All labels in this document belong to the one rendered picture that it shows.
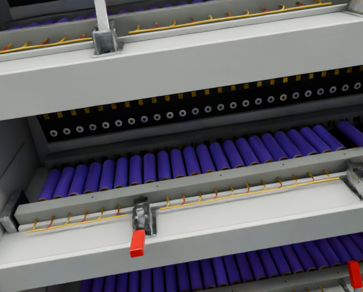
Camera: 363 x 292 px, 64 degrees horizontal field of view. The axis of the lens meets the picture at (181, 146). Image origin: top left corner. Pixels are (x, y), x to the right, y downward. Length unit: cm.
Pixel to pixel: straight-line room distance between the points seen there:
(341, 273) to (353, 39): 34
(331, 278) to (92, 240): 36
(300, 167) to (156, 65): 22
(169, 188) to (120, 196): 6
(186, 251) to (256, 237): 8
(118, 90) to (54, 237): 20
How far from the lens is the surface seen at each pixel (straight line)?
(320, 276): 53
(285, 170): 39
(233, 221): 35
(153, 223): 35
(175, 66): 29
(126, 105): 45
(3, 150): 46
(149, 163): 42
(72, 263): 37
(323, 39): 33
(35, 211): 40
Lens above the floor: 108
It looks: 15 degrees down
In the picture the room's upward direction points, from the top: 9 degrees counter-clockwise
